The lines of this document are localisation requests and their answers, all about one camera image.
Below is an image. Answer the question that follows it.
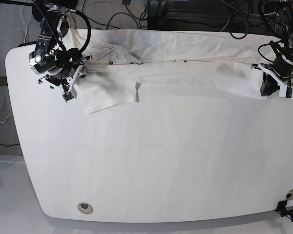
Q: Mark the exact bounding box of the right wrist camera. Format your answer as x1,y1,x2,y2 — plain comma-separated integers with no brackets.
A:
62,88,77,102

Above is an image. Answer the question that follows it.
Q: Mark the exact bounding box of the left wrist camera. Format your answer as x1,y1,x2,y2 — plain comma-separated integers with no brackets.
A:
279,85,293,99

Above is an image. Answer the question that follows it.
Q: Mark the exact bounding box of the table cable grommet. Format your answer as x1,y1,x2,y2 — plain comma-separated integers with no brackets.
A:
286,189,293,200
78,202,93,215

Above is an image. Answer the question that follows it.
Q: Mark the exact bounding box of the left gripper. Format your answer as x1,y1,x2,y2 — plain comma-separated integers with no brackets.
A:
260,52,293,97

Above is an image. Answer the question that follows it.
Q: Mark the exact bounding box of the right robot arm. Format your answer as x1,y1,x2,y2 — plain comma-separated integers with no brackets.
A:
29,0,93,100

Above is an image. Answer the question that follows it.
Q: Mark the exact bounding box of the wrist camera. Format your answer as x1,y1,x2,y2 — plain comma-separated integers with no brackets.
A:
62,88,77,102
279,85,293,99

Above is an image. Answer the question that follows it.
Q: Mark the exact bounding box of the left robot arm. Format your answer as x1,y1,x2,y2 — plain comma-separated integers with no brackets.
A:
251,0,293,99

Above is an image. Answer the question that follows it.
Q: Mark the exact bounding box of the white printed T-shirt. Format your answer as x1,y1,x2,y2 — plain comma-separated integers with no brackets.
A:
74,29,263,114

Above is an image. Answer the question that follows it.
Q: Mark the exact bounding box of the left table cable grommet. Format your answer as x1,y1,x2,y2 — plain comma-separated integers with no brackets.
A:
78,202,93,215

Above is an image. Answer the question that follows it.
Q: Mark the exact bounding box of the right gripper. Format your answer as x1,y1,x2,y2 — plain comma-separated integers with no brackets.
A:
38,48,92,94

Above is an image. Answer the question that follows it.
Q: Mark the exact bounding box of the black table clamp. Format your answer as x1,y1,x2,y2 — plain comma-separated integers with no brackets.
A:
275,200,293,223

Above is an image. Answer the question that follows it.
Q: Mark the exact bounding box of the right table cable grommet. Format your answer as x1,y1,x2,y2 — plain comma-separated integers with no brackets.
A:
286,189,293,200

